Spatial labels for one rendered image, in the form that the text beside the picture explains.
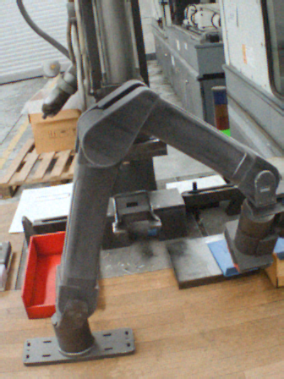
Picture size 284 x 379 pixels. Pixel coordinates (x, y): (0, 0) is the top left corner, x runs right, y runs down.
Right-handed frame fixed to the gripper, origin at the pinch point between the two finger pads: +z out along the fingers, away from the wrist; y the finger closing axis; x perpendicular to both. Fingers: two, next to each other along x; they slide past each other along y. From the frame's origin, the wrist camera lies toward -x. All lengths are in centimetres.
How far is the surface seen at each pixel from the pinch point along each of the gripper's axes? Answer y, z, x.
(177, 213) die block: 21.5, 9.4, 7.4
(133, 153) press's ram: 29.5, -3.9, 15.5
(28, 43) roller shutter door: 825, 487, 109
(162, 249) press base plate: 15.0, 13.2, 12.3
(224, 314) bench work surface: -9.3, -0.7, 6.2
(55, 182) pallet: 213, 219, 52
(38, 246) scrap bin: 21.6, 13.5, 40.2
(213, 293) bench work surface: -3.1, 2.8, 6.3
